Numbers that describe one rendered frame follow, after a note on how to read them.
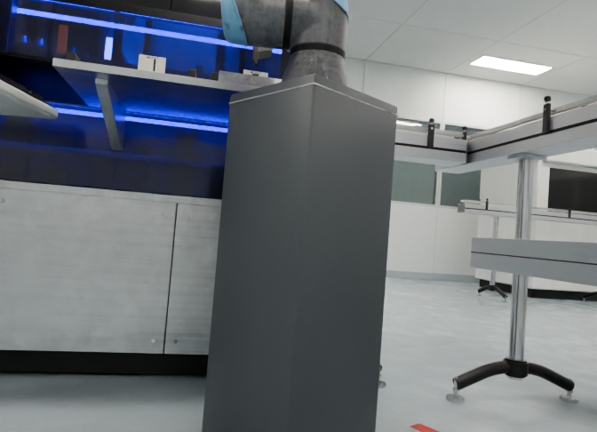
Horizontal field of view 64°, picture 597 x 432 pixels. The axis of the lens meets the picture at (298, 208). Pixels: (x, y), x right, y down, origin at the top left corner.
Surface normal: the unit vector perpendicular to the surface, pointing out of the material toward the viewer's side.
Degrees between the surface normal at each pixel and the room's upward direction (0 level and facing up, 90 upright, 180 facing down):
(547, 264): 90
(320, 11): 90
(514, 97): 90
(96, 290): 90
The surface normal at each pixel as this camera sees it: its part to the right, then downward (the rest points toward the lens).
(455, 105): 0.21, -0.04
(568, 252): -0.97, -0.09
